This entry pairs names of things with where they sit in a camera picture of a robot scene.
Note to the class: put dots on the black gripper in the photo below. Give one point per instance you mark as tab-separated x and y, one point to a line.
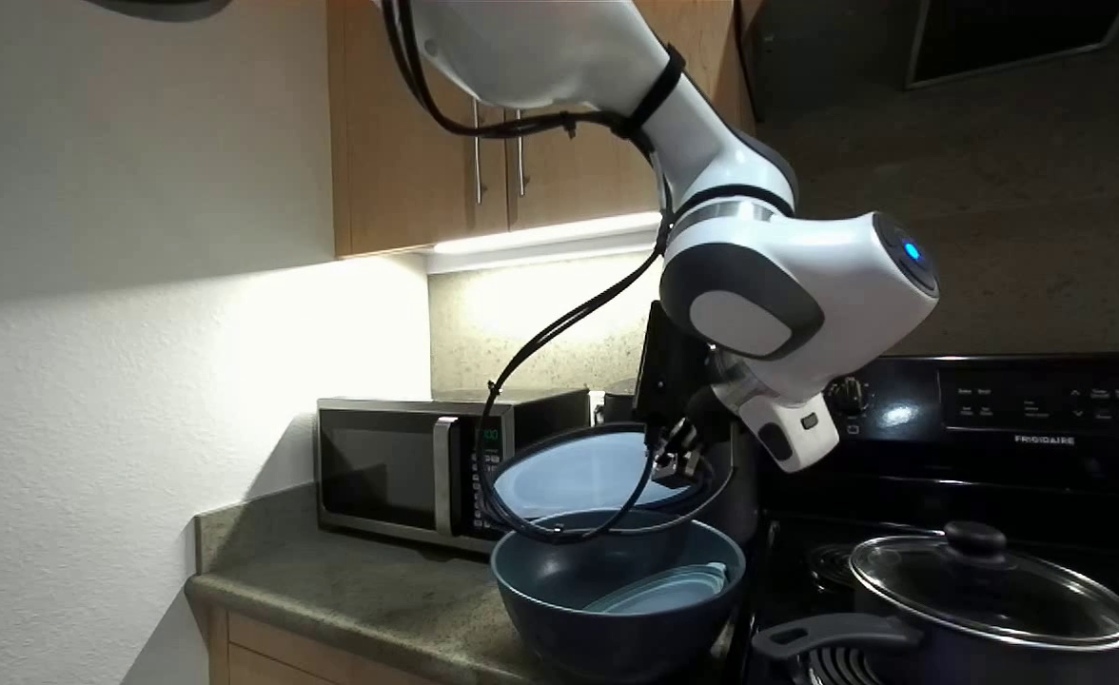
685	424

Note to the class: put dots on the large blue translucent lid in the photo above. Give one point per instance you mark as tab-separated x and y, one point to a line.
606	480

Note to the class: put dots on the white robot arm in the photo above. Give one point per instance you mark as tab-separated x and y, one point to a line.
784	304

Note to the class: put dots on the dark blue bowl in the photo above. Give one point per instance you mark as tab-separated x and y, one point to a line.
623	612

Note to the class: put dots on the black stainless microwave oven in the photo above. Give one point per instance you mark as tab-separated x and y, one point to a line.
412	469

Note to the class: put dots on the black pot with glass lid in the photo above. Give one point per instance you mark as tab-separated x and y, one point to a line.
961	606

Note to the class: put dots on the under-cabinet light strip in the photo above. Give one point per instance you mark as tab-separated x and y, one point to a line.
547	240

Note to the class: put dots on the black range hood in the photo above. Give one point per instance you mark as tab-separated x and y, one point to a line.
850	64

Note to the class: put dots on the black electric stove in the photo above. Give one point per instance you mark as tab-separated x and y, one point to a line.
1015	442

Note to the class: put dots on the wooden lower cabinet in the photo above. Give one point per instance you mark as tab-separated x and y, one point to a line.
323	648

